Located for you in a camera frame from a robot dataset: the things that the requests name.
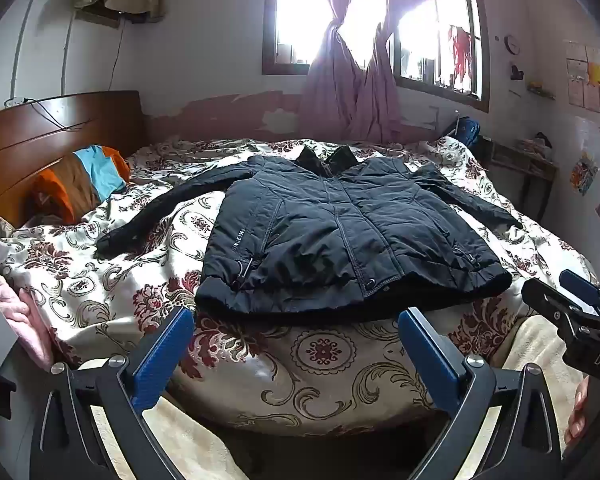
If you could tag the wooden desk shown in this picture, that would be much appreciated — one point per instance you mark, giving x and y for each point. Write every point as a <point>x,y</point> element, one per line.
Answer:
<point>525,162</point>

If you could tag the red hanging garment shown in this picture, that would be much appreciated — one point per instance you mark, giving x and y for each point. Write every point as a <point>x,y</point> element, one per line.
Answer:
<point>460,50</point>

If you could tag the group of wall papers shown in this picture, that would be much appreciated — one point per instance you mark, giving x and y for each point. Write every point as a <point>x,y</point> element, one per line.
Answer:
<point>587,75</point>

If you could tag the round wall clock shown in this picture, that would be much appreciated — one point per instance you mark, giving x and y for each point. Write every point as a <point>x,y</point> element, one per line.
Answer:
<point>512,44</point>

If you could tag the small wall shelf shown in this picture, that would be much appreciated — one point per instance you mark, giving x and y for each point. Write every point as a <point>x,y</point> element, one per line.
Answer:
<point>540,90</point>

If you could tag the black padded jacket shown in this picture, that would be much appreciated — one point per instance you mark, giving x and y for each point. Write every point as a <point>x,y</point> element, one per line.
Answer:
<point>330,230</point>

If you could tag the black item on desk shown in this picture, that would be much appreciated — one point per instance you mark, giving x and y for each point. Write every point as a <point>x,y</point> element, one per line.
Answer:
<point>544,140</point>

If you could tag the beige fleece blanket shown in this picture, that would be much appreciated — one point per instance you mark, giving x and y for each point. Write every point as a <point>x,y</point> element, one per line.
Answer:
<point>200,445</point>

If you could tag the black wall sticker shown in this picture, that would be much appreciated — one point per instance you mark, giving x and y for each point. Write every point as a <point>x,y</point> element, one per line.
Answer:
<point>516,72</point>

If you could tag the wooden framed window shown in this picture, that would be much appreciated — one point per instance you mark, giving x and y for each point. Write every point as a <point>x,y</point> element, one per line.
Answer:
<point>290,10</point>

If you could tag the white wall socket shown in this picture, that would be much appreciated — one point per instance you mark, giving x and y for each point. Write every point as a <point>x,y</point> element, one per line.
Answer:
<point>15,102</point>

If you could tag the white wall pipe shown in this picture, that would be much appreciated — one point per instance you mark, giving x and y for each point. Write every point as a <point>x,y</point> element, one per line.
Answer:
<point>22,35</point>

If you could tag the pink tied curtain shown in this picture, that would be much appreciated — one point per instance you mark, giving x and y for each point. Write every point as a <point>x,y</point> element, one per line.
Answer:
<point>380,90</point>
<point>330,85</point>

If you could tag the orange brown blue pillow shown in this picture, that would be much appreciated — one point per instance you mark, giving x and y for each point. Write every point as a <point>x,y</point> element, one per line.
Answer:
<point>95,170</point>

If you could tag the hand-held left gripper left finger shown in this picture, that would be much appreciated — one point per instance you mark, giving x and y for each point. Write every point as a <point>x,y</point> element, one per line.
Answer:
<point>162,355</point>

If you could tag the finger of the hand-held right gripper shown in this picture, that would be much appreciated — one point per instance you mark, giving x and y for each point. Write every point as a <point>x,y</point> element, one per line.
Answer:
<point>582,290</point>
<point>550,302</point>

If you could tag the wooden headboard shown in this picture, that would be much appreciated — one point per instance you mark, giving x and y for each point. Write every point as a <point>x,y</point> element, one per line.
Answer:
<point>30,140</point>

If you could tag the pink fluffy blanket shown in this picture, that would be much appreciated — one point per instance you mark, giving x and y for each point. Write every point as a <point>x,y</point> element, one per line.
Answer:
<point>10,305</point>

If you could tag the blue bag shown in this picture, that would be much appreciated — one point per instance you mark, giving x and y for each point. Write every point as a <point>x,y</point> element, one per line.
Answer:
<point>467,130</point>

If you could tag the person's right hand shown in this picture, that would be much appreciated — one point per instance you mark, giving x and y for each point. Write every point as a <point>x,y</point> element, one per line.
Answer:
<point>585,410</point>

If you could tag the floral patterned quilt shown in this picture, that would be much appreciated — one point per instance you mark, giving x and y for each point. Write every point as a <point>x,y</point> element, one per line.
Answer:
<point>130,280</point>

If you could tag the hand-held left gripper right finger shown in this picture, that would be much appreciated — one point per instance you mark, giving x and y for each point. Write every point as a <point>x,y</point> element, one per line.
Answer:
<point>430,360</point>

